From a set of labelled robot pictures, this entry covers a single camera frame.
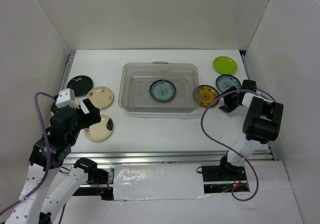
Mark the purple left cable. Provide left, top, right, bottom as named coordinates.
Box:
left=0, top=92, right=68, bottom=224

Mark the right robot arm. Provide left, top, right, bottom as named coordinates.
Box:
left=216, top=75, right=284, bottom=181

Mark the green plate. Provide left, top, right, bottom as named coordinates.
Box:
left=213, top=56, right=238, bottom=74

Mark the cream plate black patch rear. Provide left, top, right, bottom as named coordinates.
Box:
left=50, top=98, right=80, bottom=116

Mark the clear plastic bin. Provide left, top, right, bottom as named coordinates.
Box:
left=118, top=62, right=200, bottom=113

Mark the blue patterned plate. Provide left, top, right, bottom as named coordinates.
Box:
left=215, top=74, right=241, bottom=93
left=149, top=79, right=177, bottom=103

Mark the cream plate black patch front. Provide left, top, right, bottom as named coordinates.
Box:
left=84, top=114, right=114, bottom=142

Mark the yellow patterned plate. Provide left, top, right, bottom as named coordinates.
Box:
left=193, top=85, right=219, bottom=108

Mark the cream plate with calligraphy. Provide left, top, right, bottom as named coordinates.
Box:
left=86, top=86, right=114, bottom=110

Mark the white taped sheet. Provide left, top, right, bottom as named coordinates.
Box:
left=113, top=164, right=205, bottom=201

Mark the purple cable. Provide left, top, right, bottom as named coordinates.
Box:
left=201, top=88, right=277, bottom=202
left=0, top=92, right=68, bottom=224

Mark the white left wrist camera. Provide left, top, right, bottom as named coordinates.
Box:
left=55, top=88, right=80, bottom=109

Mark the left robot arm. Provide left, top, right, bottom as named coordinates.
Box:
left=6, top=99, right=101, bottom=224

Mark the blue patterned plate front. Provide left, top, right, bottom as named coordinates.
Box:
left=149, top=79, right=177, bottom=103

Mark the cream plate black patch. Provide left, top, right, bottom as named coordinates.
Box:
left=50, top=98, right=80, bottom=116
left=84, top=114, right=114, bottom=142

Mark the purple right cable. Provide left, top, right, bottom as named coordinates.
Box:
left=201, top=88, right=277, bottom=202

